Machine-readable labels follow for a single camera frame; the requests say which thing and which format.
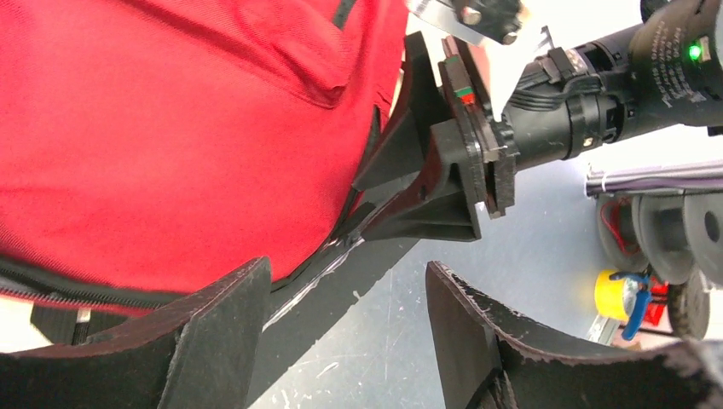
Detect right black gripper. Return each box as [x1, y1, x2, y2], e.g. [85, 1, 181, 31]
[354, 32, 622, 242]

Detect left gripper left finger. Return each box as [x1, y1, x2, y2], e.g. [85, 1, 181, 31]
[1, 258, 271, 408]

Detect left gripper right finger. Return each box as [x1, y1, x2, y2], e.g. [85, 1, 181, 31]
[425, 262, 722, 408]

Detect red student backpack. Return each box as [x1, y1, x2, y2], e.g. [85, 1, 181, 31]
[1, 1, 408, 315]

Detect yellow tape roll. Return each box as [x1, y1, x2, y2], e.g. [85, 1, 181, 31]
[593, 270, 639, 322]

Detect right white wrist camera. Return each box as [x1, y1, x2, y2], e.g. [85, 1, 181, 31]
[405, 0, 523, 45]

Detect black cable spools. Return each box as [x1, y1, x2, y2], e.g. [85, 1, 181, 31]
[596, 193, 722, 341]

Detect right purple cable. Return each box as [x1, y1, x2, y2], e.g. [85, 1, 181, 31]
[584, 160, 723, 199]

